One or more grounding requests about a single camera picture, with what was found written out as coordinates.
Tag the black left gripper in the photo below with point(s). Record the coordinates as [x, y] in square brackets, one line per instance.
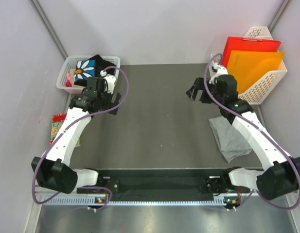
[109, 104]

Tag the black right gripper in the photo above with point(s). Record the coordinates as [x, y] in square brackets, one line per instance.
[192, 93]

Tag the grey t shirt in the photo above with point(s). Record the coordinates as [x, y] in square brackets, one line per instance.
[230, 142]

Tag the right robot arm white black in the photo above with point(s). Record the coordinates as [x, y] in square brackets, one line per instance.
[280, 174]

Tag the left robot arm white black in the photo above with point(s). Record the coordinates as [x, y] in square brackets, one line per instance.
[54, 171]

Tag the black daisy print t shirt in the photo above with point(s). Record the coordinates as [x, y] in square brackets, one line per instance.
[90, 68]

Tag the pink beige folded cloths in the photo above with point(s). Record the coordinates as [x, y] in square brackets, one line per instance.
[70, 80]

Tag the orange folder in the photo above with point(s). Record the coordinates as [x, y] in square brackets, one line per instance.
[247, 67]

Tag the red folder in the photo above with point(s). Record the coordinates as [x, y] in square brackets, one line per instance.
[248, 44]

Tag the white file organizer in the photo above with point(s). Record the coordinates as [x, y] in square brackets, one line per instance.
[258, 92]

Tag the white plastic basket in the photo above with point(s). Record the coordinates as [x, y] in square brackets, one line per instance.
[70, 62]

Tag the red green patterned book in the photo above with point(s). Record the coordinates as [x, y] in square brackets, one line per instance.
[57, 122]

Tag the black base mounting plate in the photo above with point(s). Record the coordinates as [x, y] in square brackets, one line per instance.
[164, 184]

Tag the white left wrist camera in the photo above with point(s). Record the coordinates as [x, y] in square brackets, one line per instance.
[110, 81]

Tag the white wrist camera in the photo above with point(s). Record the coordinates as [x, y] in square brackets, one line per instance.
[216, 71]
[110, 81]

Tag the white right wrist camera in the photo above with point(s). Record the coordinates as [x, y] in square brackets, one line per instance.
[216, 71]

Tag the grey slotted cable duct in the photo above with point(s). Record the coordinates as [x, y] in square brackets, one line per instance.
[67, 200]

